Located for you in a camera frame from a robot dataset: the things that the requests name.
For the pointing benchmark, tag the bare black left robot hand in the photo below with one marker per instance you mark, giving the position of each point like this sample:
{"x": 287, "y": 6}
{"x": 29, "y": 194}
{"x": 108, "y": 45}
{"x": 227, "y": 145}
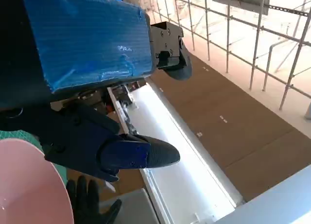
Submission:
{"x": 85, "y": 34}

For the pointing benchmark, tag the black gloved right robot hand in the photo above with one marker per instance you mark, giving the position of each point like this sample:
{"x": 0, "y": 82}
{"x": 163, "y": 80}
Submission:
{"x": 85, "y": 202}

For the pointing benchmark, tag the pink bowl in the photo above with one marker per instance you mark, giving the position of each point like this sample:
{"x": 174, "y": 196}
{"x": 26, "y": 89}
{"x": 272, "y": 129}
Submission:
{"x": 29, "y": 185}

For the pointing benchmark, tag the narrow white mesh cabinet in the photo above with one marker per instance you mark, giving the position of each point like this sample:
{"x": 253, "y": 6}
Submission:
{"x": 175, "y": 165}

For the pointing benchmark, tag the white flat panel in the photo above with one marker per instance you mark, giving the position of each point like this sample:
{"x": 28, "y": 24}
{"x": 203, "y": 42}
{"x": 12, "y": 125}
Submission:
{"x": 272, "y": 199}

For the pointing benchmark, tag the metal scaffold frame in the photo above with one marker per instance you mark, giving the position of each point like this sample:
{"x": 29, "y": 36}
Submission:
{"x": 256, "y": 49}

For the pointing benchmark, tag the white tube frame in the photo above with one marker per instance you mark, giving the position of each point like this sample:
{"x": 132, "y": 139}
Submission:
{"x": 268, "y": 63}

